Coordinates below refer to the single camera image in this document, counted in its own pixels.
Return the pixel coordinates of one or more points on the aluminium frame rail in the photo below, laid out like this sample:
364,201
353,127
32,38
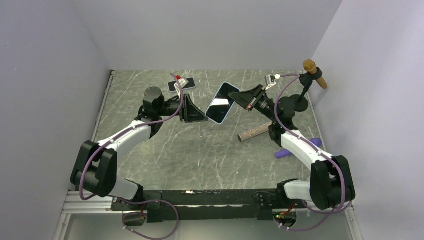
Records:
73,204

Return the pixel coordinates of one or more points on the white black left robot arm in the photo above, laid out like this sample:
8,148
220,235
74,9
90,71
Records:
96,166

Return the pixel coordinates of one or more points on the glitter rhinestone microphone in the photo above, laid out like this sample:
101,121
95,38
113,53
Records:
254,132

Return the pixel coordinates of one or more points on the black phone in lilac case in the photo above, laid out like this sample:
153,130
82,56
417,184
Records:
189,84

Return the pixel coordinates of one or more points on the purple microphone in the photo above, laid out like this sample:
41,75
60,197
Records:
294,150

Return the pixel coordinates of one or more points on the black phone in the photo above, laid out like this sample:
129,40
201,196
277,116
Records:
189,84
221,104

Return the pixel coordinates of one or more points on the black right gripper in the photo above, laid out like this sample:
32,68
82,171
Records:
248,98

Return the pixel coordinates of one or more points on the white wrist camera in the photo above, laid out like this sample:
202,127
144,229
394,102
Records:
270,80
181,82

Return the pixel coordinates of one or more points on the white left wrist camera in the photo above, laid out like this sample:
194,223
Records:
181,82

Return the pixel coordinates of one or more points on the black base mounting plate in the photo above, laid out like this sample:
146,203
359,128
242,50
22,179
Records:
187,205

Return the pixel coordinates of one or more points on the gold microphone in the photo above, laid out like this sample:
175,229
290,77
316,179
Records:
311,67

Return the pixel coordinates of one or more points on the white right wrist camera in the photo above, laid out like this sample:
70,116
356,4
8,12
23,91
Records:
270,80

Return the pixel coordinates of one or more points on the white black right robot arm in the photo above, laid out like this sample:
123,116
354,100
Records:
331,184

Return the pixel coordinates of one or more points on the black round mic stand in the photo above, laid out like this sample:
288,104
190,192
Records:
301,104

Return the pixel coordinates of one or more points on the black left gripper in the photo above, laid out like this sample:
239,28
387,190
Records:
189,113

